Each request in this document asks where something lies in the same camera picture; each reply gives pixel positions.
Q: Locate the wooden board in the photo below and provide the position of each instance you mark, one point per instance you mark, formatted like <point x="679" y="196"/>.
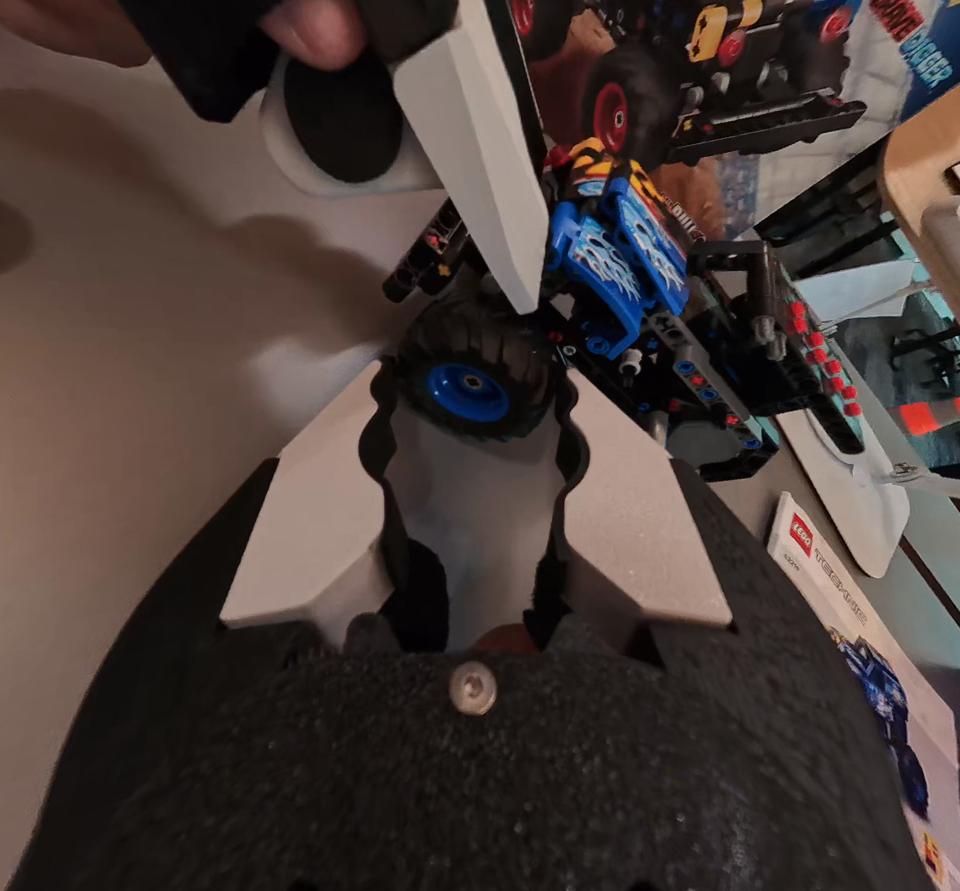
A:
<point x="911" y="186"/>

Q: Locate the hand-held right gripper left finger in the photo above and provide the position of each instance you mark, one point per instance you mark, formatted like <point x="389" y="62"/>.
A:
<point x="307" y="531"/>

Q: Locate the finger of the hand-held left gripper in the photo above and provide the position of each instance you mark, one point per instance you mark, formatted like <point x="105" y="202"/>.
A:
<point x="480" y="156"/>

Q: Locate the blue rim toy wheel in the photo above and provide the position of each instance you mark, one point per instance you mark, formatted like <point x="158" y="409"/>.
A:
<point x="469" y="392"/>

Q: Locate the toy set box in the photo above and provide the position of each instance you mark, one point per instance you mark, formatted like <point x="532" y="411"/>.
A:
<point x="675" y="43"/>

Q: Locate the toy brick truck model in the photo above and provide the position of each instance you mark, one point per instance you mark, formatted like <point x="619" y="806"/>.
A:
<point x="622" y="261"/>

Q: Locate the instruction booklet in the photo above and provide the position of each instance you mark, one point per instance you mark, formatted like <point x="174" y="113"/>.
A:
<point x="847" y="651"/>

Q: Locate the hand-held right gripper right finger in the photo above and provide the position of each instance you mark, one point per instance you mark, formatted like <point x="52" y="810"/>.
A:
<point x="637" y="531"/>

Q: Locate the white stand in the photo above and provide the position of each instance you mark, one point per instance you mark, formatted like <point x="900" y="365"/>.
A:
<point x="862" y="516"/>

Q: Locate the orange traffic cone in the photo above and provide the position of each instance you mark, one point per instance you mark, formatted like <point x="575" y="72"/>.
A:
<point x="930" y="418"/>

